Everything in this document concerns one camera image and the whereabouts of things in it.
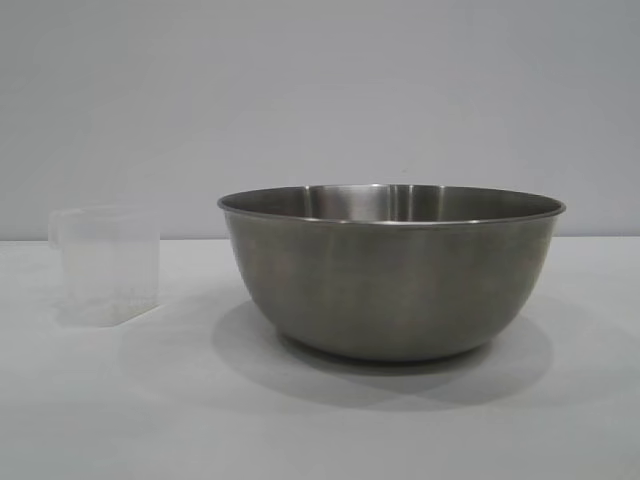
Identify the stainless steel mixing bowl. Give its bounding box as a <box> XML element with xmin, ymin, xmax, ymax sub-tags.
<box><xmin>216</xmin><ymin>183</ymin><xmax>568</xmax><ymax>362</ymax></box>

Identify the clear plastic measuring cup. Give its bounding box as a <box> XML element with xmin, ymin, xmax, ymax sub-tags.
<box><xmin>47</xmin><ymin>204</ymin><xmax>162</xmax><ymax>329</ymax></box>

